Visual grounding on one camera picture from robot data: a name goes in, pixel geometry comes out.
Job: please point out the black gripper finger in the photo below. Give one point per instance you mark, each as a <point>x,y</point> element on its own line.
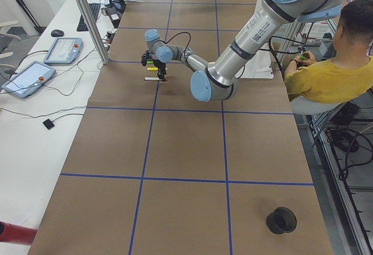
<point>160,76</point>
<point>164,76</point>

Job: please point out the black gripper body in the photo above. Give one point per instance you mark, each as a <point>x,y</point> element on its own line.
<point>159,65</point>

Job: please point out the red marker pen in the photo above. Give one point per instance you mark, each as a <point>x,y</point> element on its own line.
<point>155,79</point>

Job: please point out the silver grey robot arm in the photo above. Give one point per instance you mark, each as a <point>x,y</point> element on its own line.
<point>216,81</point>

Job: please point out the black power adapter with label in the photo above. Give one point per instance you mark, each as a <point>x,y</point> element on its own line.
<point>114,16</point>

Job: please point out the teach pendant farther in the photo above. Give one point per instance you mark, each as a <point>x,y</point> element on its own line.
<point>64,51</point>

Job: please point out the black computer mouse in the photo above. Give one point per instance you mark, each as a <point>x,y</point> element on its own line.
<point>57,33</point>

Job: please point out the small black square device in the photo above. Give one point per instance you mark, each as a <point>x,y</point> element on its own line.
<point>48,124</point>

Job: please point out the teach pendant nearer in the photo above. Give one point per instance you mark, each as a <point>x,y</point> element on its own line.
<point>29,80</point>

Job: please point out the person in yellow shirt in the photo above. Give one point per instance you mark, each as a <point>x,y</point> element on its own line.
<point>348,74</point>

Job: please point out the black mesh cup far side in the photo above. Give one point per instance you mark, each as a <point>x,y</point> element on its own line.
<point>281,220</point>

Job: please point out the red fire extinguisher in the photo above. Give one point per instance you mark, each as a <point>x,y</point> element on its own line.
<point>16,234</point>

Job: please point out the aluminium frame post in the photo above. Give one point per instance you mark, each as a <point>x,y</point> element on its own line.
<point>93,30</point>

